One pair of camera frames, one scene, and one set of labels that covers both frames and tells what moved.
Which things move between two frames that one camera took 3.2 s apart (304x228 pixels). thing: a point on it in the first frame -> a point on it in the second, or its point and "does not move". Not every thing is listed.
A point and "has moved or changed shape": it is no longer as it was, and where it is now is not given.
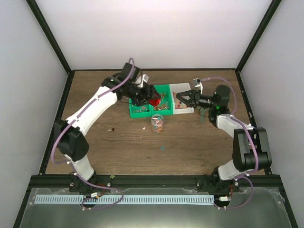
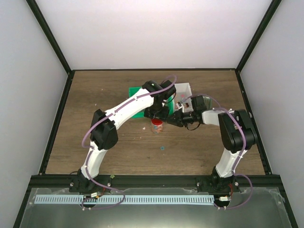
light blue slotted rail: [116, 199] does not move
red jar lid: [155, 102] has moved or changed shape
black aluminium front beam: [153, 182] does not move
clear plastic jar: [157, 123] does not move
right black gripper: [191, 93] -> [178, 119]
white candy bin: [178, 107] does not move
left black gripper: [147, 94] -> [162, 116]
